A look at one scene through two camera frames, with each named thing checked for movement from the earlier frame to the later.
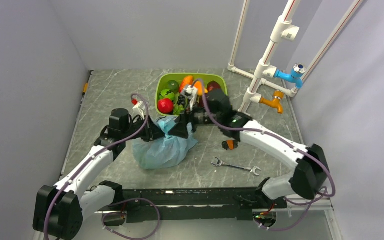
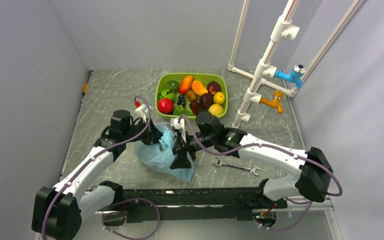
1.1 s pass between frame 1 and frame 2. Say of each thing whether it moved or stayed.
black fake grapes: stayed
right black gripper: moved
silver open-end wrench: stayed
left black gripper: stayed
